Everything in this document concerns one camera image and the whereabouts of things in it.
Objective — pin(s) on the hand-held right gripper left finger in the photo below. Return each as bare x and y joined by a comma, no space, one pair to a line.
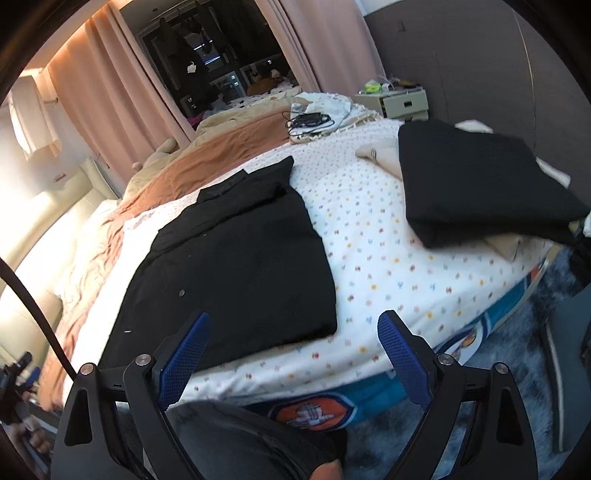
184,355

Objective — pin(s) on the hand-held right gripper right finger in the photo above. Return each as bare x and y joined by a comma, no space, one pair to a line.
401,355

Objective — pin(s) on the black jacket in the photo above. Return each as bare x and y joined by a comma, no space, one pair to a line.
240,258

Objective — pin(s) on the dark clothes pile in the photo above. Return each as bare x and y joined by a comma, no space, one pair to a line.
581,237

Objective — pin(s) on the pile of white clothes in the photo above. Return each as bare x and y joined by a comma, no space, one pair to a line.
341,108

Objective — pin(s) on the hanging dark clothes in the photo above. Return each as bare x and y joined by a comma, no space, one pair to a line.
184,55

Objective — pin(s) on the person's left hand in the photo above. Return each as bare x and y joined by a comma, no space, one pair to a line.
39,443

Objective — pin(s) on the person's right hand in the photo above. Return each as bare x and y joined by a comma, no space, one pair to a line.
328,471

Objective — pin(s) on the white dotted bed sheet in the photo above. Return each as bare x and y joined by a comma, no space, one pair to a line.
378,258

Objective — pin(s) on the person's leg in grey pants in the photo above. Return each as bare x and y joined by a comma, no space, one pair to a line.
240,443

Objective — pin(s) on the cream padded headboard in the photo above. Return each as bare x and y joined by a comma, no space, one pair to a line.
37,240

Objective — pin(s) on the folded black garment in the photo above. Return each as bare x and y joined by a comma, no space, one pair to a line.
480,184

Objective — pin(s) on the orange blanket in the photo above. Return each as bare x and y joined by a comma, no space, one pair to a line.
184,161

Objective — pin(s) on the folded beige garment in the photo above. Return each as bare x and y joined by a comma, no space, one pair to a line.
381,154

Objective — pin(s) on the beige plush toy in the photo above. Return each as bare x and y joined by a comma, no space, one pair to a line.
159,154

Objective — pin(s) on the beige quilt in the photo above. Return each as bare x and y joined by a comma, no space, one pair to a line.
231,115

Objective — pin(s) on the white nightstand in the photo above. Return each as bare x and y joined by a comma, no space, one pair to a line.
401,104

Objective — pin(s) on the hanging white shirt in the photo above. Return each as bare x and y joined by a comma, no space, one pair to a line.
34,120

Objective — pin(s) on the green item on nightstand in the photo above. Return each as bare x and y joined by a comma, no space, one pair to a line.
371,86

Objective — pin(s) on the brown plush toy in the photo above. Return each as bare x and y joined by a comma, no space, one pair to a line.
265,85

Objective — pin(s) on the pink curtain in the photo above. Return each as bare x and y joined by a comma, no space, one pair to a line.
323,37
115,78

